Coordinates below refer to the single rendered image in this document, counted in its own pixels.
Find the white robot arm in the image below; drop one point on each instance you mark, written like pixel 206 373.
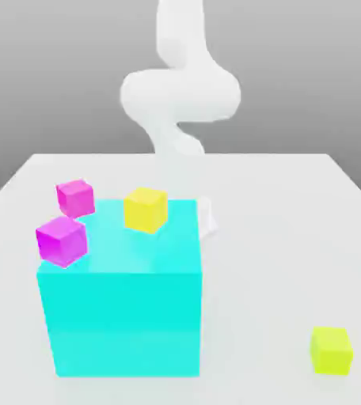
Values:
pixel 180 95

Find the small pink cube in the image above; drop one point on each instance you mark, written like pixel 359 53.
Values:
pixel 76 197

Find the small magenta cube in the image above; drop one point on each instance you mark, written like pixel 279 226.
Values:
pixel 61 242

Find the small lime yellow cube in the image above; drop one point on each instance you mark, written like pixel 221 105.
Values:
pixel 331 351

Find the large cyan box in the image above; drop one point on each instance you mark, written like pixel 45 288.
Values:
pixel 120 316

